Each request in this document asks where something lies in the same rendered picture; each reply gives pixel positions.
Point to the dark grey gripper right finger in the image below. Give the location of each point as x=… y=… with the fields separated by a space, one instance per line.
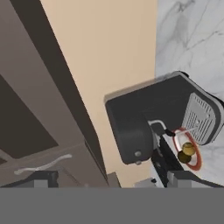
x=186 y=178

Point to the dark grey coffee machine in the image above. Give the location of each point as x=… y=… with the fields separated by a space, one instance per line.
x=128 y=122

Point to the brown drawer front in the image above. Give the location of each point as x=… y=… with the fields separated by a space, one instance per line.
x=81 y=163

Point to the white plate with red rim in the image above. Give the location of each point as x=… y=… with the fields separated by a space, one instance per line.
x=177 y=139

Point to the olive green avocado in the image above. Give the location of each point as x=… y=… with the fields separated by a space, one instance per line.
x=188 y=148

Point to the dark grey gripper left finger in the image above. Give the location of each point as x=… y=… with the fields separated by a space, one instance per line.
x=43 y=176

